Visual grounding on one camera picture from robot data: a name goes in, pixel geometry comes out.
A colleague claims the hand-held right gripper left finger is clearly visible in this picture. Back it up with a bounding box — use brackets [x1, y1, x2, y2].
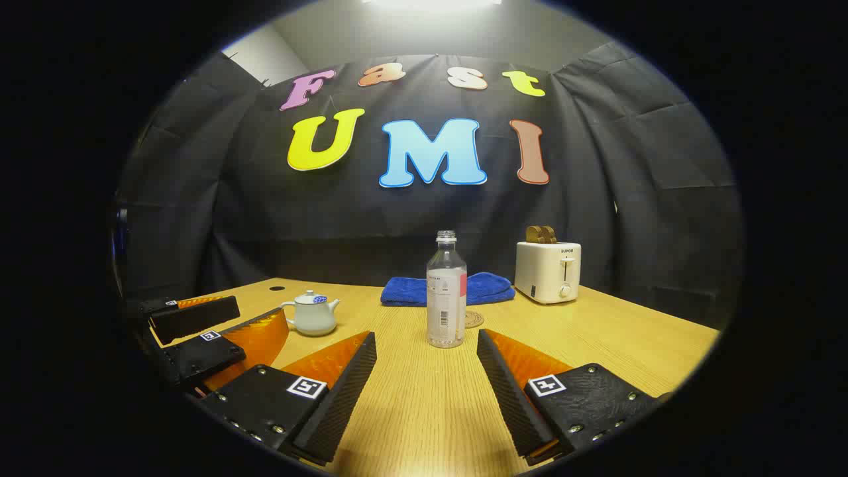
[199, 331, 378, 467]

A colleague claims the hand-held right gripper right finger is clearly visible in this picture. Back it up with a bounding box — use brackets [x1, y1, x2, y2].
[476, 328, 664, 467]

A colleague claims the white teacup with spout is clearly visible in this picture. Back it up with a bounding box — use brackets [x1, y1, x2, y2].
[281, 299, 341, 337]

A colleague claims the clear plastic water bottle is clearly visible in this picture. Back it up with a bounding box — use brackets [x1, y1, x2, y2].
[426, 230, 468, 349]

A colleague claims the blue towel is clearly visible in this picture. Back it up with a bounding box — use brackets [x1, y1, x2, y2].
[380, 272, 516, 307]

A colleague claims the white toaster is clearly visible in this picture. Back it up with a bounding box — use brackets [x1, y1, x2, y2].
[515, 240, 582, 305]

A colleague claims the black backdrop cloth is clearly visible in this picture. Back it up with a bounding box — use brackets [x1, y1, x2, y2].
[114, 41, 744, 332]

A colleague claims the ceiling light panel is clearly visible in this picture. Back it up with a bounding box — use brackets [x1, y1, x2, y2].
[361, 0, 504, 11]

